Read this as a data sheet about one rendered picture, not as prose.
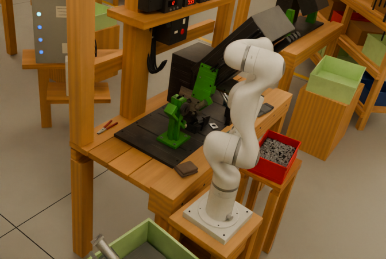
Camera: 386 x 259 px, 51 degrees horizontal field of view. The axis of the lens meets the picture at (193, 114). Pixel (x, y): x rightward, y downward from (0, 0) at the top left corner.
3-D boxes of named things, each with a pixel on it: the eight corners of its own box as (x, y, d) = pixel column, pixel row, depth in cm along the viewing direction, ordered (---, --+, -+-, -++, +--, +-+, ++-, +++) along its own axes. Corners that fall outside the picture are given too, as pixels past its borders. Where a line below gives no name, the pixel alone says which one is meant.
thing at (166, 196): (288, 111, 304) (293, 93, 296) (169, 223, 192) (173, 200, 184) (271, 104, 310) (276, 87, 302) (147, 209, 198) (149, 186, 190)
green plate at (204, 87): (213, 102, 238) (224, 68, 231) (207, 103, 231) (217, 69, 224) (197, 94, 243) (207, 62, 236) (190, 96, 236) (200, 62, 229)
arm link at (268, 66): (222, 151, 173) (258, 163, 170) (214, 165, 163) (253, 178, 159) (248, 40, 151) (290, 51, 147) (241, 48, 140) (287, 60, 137)
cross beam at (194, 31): (213, 31, 303) (215, 20, 299) (83, 85, 206) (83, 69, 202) (207, 30, 306) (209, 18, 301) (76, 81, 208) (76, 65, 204)
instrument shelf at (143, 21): (232, 2, 264) (233, -4, 262) (143, 30, 196) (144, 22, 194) (200, -8, 274) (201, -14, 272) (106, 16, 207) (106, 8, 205)
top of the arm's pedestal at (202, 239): (261, 224, 191) (263, 217, 189) (224, 264, 168) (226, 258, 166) (208, 190, 206) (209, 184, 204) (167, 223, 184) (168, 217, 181)
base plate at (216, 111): (263, 98, 288) (265, 95, 287) (173, 169, 206) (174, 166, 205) (215, 78, 306) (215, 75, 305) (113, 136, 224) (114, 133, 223)
